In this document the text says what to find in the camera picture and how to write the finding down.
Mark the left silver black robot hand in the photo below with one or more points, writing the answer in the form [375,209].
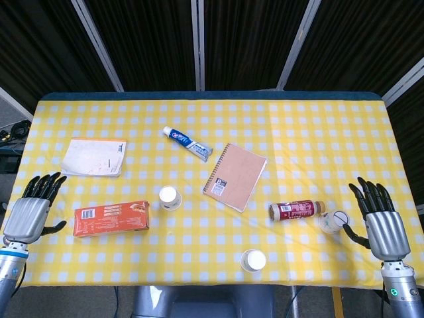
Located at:
[28,215]

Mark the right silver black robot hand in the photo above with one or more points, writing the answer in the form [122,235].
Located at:
[387,235]

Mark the small white yogurt bottle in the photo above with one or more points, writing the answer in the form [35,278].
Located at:
[333,222]

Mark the white paper cup blue flower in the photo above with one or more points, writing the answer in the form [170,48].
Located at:
[168,196]

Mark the grey robot base column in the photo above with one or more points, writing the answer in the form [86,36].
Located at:
[202,301]

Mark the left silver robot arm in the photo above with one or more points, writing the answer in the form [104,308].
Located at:
[10,268]

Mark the dark equipment box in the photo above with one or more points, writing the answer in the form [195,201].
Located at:
[10,160]

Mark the orange cardboard box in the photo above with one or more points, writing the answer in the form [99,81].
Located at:
[111,220]

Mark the yellow floor tape strip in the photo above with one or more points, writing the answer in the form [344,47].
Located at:
[338,303]

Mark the white worn paperback book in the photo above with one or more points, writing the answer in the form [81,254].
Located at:
[94,157]

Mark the red Costa coffee bottle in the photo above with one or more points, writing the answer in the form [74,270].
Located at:
[295,211]

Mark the black ribbed partition panel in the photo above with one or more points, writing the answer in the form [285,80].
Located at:
[410,132]
[43,49]
[149,43]
[248,43]
[357,43]

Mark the yellow white checkered tablecloth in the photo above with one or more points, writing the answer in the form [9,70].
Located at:
[298,149]

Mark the white paper cup green leaves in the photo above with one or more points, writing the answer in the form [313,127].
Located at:
[253,260]

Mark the brown spiral notebook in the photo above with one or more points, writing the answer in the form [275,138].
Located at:
[236,177]

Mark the blue white toothpaste tube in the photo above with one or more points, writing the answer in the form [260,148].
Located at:
[187,143]

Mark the white partition frame post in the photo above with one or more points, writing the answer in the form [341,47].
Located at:
[198,43]
[15,102]
[97,44]
[402,79]
[298,44]

